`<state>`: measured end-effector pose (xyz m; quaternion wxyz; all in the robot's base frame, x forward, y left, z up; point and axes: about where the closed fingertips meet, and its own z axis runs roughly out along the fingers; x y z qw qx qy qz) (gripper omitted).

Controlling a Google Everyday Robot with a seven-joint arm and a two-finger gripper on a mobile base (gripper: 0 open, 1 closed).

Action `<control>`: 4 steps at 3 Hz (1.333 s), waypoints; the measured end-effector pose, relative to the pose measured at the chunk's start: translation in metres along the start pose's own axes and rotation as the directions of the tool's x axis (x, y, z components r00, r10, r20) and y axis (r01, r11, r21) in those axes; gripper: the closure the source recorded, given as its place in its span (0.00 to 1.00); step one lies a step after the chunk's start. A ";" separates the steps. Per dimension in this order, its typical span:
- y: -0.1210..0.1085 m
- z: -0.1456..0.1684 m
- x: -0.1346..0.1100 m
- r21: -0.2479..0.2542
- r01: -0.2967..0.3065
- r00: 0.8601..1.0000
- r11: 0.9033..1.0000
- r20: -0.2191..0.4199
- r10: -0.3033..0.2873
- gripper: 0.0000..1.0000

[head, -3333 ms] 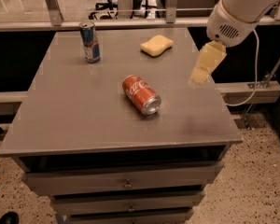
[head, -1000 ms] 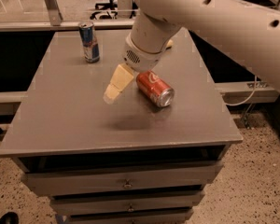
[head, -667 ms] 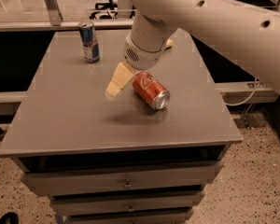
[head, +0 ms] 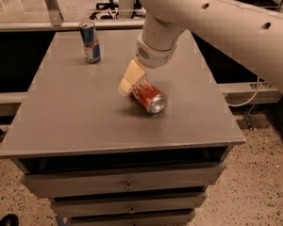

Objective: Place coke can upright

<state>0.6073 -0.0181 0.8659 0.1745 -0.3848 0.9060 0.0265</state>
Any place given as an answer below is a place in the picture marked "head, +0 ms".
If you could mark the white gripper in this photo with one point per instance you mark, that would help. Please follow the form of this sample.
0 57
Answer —
155 56

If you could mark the red coke can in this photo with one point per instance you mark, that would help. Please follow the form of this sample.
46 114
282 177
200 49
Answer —
149 97

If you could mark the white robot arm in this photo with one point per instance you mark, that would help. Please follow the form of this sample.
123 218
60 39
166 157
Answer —
250 35

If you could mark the blue red bull can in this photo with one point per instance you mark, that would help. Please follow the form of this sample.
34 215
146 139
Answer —
90 42

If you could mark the grey metal railing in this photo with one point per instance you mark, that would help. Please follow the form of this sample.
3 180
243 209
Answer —
53 19

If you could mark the black office chair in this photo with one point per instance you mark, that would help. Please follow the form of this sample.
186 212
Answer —
106 10

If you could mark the grey drawer cabinet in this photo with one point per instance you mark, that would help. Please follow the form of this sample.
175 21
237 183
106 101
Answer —
74 119

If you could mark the middle grey drawer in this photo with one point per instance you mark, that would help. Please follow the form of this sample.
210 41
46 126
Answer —
129 205

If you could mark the grey drawer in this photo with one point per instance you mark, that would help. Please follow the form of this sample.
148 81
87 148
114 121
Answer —
129 205
84 183
164 218

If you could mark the top grey drawer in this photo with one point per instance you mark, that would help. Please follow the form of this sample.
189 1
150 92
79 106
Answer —
84 183

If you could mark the bottom grey drawer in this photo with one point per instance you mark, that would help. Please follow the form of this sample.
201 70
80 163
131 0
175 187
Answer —
164 218

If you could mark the black shoe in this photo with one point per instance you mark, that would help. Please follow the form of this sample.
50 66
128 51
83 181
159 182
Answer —
9 220

